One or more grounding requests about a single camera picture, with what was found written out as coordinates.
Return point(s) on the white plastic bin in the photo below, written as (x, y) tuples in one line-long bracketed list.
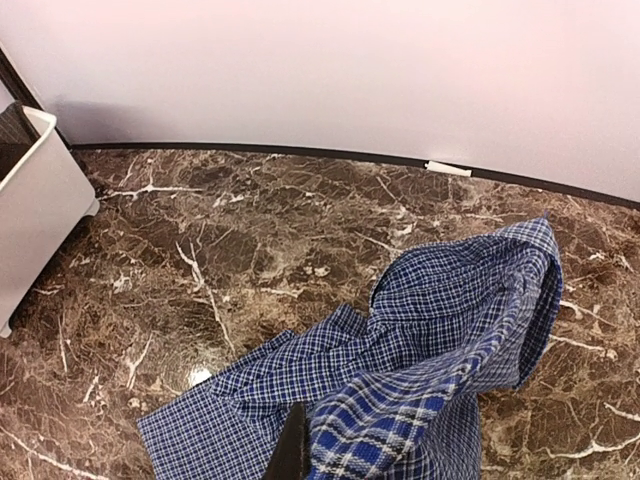
[(43, 197)]

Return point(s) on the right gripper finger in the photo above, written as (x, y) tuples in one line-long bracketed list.
[(289, 459)]

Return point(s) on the black white patterned shirt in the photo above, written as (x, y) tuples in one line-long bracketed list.
[(17, 136)]

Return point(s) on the blue checked long sleeve shirt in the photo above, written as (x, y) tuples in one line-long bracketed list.
[(388, 395)]

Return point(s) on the left black frame post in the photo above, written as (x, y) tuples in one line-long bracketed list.
[(20, 85)]

